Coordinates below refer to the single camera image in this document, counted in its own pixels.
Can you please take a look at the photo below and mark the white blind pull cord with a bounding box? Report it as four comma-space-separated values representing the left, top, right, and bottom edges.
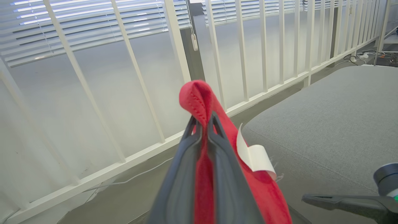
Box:
185, 0, 199, 52

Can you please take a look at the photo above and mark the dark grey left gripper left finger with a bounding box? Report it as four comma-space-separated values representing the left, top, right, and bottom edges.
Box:
146, 116, 203, 224

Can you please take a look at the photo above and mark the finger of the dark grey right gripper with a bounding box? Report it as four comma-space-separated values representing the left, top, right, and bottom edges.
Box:
302, 194, 398, 224

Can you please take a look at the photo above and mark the thin pale floor cable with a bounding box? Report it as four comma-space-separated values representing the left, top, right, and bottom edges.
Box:
82, 157, 174, 193

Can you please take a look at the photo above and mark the white power strip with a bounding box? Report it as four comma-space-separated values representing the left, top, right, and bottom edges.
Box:
350, 51, 370, 63

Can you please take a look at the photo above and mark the white shelf frame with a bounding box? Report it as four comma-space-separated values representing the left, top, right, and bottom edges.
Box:
373, 0, 398, 66

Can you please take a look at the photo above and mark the white window blind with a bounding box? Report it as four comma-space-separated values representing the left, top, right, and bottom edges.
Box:
202, 0, 352, 28
0, 0, 192, 68

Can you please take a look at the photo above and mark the red garment with white label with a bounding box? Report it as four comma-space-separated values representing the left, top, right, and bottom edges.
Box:
179, 79, 293, 224

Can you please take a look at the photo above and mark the white slatted railing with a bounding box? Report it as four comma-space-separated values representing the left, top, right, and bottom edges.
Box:
0, 0, 389, 224

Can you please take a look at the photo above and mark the grey fabric sofa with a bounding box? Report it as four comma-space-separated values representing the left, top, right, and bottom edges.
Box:
241, 65, 398, 224

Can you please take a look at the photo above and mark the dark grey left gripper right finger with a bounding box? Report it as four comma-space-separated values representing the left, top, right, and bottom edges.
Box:
207, 111, 265, 224

